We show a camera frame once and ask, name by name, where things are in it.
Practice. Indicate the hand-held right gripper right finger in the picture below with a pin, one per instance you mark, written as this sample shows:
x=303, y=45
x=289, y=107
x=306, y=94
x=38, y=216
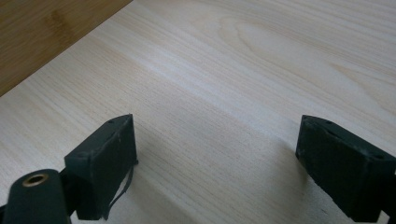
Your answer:
x=342, y=168

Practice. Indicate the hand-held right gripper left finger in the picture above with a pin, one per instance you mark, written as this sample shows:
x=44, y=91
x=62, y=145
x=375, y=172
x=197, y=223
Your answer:
x=102, y=165

